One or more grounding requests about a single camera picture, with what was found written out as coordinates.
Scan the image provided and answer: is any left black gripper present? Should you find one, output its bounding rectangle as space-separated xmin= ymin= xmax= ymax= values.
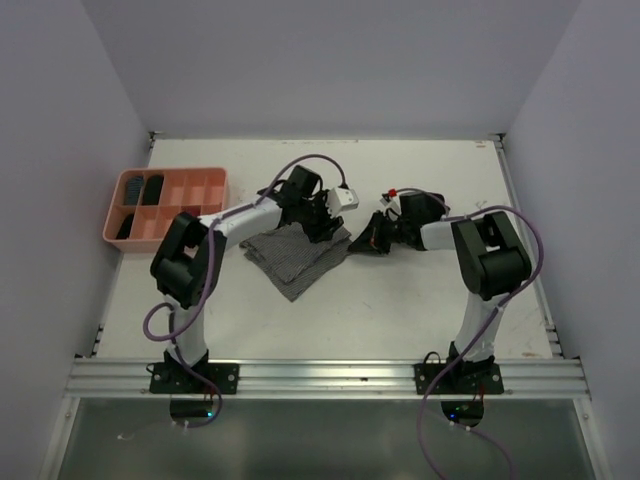
xmin=297 ymin=189 xmax=344 ymax=243

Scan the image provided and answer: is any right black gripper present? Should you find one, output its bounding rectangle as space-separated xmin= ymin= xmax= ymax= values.
xmin=348 ymin=208 xmax=411 ymax=253

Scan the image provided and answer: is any grey striped underwear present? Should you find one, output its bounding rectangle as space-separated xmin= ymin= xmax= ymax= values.
xmin=240 ymin=223 xmax=351 ymax=302
xmin=123 ymin=175 xmax=144 ymax=206

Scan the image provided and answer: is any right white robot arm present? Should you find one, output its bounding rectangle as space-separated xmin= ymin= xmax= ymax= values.
xmin=349 ymin=188 xmax=538 ymax=393

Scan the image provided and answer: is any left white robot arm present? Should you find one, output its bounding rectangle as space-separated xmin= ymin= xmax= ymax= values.
xmin=143 ymin=165 xmax=359 ymax=393

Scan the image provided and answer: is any dark red rolled underwear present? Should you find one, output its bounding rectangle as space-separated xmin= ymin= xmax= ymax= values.
xmin=181 ymin=205 xmax=202 ymax=217

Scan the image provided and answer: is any grey striped rolled underwear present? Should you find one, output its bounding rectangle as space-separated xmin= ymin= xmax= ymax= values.
xmin=123 ymin=175 xmax=144 ymax=206

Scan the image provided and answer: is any pink divided organizer tray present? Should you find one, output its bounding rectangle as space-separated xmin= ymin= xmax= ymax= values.
xmin=103 ymin=167 xmax=228 ymax=253

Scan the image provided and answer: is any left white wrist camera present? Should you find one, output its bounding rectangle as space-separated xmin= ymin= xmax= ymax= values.
xmin=325 ymin=187 xmax=359 ymax=217

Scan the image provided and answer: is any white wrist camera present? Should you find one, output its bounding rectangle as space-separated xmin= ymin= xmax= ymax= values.
xmin=325 ymin=187 xmax=359 ymax=217
xmin=380 ymin=189 xmax=401 ymax=216

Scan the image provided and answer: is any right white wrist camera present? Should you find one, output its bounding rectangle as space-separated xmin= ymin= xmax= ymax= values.
xmin=380 ymin=189 xmax=401 ymax=216

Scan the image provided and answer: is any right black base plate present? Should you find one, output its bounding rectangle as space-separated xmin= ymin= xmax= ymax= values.
xmin=413 ymin=355 xmax=505 ymax=395

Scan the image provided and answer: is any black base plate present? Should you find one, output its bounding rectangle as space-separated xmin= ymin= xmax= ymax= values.
xmin=146 ymin=360 xmax=240 ymax=395
xmin=413 ymin=355 xmax=505 ymax=395

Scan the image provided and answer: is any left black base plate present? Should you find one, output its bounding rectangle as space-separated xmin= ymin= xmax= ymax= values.
xmin=146 ymin=360 xmax=240 ymax=395

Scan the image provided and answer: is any aluminium mounting rail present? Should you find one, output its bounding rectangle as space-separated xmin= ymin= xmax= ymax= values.
xmin=64 ymin=358 xmax=590 ymax=400

